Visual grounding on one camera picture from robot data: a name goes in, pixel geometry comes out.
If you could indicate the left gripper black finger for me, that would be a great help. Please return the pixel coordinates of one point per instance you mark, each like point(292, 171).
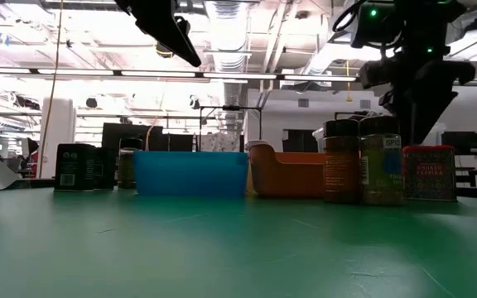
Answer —
point(160, 25)

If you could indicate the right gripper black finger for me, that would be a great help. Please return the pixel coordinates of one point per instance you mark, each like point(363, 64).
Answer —
point(422, 111)

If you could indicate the smoked paprika spice tin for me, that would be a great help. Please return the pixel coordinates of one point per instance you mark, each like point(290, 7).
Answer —
point(429, 174)

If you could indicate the orange-red plastic bin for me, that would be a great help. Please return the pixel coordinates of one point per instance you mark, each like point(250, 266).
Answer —
point(288, 176)

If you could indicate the blue plastic bin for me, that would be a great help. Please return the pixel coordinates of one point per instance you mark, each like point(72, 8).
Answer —
point(189, 174)

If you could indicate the black spice tin with barcode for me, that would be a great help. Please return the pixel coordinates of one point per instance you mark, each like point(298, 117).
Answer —
point(75, 165)

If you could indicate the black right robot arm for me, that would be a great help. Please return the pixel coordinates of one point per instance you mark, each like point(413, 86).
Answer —
point(429, 25)

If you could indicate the black monitor on stand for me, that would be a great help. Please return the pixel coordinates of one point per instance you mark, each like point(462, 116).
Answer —
point(464, 142)

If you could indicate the tall green herb spice jar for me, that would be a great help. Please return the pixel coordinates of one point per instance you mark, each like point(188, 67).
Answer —
point(381, 174)

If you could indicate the overhead light bar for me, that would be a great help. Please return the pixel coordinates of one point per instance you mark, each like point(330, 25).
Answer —
point(77, 72)

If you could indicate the orange spice jar, black lid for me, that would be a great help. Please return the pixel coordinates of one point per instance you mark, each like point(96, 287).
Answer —
point(341, 169)

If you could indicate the large black monitor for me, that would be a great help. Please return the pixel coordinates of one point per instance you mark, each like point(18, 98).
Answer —
point(139, 130)

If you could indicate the clear plastic storage box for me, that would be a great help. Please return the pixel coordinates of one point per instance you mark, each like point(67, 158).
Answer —
point(318, 140)

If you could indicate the small black monitor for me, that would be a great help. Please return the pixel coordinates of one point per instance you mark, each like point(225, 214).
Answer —
point(178, 142)

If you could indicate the white patterned board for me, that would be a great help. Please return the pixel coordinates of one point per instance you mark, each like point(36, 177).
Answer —
point(222, 142)

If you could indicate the white pillar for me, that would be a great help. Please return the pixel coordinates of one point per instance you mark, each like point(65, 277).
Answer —
point(60, 132)

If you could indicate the green spice jar, black lid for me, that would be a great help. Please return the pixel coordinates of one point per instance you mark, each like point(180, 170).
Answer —
point(126, 169)

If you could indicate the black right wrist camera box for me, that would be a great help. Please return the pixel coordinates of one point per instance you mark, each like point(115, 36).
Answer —
point(377, 29)

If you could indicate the silver ventilation duct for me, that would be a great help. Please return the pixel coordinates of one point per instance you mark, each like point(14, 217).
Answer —
point(230, 41)

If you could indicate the black metal stand frame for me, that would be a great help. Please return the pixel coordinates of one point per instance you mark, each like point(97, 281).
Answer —
point(230, 108)

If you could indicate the black wall screen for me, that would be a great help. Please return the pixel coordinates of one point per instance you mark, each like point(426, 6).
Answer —
point(298, 140)

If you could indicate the black table frame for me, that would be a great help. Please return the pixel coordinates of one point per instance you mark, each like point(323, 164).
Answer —
point(35, 183)

